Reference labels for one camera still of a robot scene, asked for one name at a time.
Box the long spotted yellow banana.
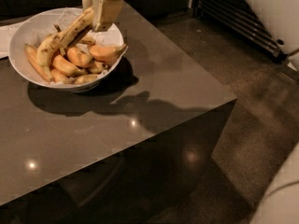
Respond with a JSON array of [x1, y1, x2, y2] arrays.
[[60, 7, 94, 49]]

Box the orange banana with stem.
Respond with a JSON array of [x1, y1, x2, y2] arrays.
[[88, 44, 127, 63]]

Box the white ceramic bowl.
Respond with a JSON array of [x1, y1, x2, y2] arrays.
[[8, 7, 128, 92]]

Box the large curved spotted banana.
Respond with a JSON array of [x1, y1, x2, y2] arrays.
[[36, 31, 97, 82]]

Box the lower orange banana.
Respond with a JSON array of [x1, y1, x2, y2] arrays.
[[52, 55, 88, 77]]

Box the small bottom yellow banana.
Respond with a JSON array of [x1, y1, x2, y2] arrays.
[[74, 74, 97, 84]]

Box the left edge orange banana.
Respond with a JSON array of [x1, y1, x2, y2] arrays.
[[24, 44, 51, 83]]

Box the white paper napkin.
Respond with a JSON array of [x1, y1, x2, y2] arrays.
[[0, 22, 21, 59]]

